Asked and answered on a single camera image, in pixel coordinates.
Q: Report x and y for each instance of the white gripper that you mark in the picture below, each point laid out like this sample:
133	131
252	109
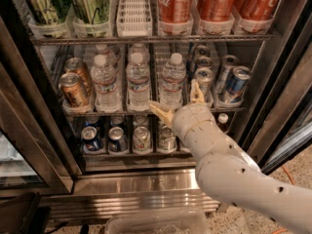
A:
192	117

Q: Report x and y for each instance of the clear water bottle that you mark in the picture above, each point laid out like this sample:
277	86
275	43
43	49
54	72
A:
104	79
138	82
171	83

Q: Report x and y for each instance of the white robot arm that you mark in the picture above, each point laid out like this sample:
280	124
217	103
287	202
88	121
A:
228	174

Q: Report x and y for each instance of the silver green can middle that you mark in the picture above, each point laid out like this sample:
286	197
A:
167	140

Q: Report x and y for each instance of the silver green can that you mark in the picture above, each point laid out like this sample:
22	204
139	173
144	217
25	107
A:
167	140
141	139

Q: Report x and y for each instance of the brown drink bottle white cap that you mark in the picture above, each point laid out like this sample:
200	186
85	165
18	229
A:
222	122

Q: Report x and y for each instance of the rear water bottle middle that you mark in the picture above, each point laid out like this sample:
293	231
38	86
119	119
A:
139	48

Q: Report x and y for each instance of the rear water bottle left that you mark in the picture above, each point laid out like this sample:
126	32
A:
103	49

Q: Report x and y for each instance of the fridge door right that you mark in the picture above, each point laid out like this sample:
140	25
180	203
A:
274	125

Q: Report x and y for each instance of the fridge door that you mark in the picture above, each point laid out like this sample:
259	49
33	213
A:
32	121
274	125

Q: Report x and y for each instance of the red cola can middle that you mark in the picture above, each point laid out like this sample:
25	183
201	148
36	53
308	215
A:
214	10

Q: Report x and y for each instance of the red cola can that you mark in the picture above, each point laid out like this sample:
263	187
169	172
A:
174	11
257	9
214	10

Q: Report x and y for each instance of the fridge door left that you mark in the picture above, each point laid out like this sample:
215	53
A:
32	121

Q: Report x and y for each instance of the silver green can left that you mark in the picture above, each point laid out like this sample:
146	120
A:
141	139

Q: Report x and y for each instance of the blue silver can front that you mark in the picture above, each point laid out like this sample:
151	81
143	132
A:
236	84

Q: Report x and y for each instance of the silver can right rear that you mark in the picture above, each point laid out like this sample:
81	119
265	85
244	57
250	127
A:
228	62

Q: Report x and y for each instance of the blue pepsi can right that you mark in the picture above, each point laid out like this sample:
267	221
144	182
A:
117	141

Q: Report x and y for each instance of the blue pepsi can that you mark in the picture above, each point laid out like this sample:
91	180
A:
91	139
117	141

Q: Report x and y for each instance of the blue pepsi can left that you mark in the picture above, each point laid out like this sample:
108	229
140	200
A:
91	139

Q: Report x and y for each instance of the red cola can left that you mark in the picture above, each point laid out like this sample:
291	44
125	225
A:
174	11

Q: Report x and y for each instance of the gold can front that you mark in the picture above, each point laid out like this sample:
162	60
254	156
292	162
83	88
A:
73	89

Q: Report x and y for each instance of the gold can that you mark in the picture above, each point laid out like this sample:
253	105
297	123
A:
73	89
76	65

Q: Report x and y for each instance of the gold can rear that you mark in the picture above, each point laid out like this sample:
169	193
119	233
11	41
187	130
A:
76	65

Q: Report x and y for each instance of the clear plastic bin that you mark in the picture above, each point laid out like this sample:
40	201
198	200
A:
159	222

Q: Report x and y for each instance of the red cola can right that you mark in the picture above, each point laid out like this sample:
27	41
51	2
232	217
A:
257	9

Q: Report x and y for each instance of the green can right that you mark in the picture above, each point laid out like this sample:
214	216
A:
91	11

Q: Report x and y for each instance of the middle wire shelf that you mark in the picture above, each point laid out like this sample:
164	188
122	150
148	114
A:
147	112

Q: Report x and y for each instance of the wire shelf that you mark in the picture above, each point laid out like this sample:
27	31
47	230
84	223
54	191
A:
150	39
147	112

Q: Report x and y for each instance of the top wire shelf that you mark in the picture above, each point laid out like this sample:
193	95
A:
150	39

